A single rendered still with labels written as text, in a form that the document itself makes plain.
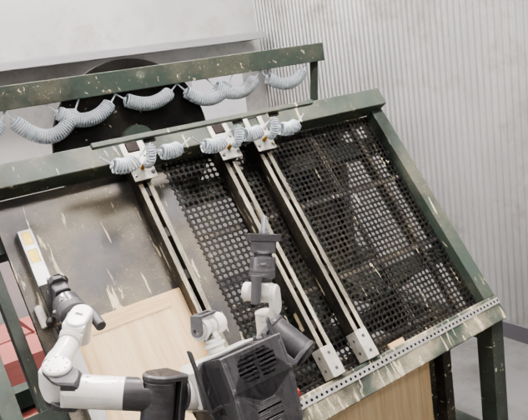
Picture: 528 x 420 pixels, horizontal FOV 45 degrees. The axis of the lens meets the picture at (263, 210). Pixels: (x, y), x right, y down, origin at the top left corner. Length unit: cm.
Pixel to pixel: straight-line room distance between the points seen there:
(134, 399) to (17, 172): 104
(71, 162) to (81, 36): 325
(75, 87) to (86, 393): 157
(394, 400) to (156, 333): 129
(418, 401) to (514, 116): 200
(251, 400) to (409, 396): 162
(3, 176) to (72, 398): 96
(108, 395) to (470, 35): 349
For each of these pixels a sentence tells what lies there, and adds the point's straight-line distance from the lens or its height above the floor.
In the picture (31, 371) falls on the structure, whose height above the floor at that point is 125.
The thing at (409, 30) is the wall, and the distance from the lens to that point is 493.
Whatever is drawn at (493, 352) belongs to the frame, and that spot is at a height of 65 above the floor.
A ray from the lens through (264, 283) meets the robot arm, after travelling 215.
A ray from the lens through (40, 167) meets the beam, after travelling 250.
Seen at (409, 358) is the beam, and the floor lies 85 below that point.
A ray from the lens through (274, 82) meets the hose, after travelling 349.
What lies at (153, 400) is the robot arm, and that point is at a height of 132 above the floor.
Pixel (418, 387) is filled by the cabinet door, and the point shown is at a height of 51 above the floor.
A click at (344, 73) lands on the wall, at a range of 549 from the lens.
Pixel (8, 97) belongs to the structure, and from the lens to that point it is 290.
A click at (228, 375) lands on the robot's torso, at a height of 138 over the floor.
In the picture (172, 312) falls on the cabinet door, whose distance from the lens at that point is 245.
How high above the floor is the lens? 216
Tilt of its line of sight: 13 degrees down
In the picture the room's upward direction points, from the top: 8 degrees counter-clockwise
